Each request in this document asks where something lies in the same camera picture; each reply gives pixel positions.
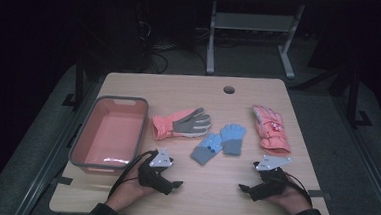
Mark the person's left hand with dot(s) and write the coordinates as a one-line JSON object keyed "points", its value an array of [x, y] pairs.
{"points": [[130, 192]]}

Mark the person's right hand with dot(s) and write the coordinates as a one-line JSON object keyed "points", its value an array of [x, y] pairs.
{"points": [[289, 198]]}

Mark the white metal desk frame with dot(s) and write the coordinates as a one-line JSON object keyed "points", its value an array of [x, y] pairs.
{"points": [[250, 22]]}

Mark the blue glove with dots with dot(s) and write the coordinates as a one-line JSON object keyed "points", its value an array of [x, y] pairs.
{"points": [[205, 150]]}

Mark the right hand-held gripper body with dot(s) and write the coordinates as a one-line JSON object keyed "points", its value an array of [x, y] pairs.
{"points": [[269, 185]]}

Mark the pink basket with grey rim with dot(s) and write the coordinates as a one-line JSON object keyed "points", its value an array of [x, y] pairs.
{"points": [[110, 136]]}

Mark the grey tape strip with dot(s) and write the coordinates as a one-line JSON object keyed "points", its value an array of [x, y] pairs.
{"points": [[64, 180], [320, 195]]}

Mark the plain blue glove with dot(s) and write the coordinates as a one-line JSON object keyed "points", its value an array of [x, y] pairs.
{"points": [[233, 136]]}

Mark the black stand post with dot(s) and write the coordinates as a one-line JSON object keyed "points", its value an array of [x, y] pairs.
{"points": [[352, 97], [79, 80]]}

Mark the pink glove with grey palm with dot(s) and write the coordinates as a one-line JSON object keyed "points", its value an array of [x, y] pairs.
{"points": [[164, 126]]}

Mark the metal frame rail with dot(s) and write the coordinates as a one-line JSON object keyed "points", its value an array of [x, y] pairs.
{"points": [[50, 159], [369, 158]]}

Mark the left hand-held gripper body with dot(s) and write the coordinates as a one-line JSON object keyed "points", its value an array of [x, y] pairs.
{"points": [[152, 178]]}

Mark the pink glove with red print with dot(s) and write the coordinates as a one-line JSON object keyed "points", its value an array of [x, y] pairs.
{"points": [[271, 132]]}

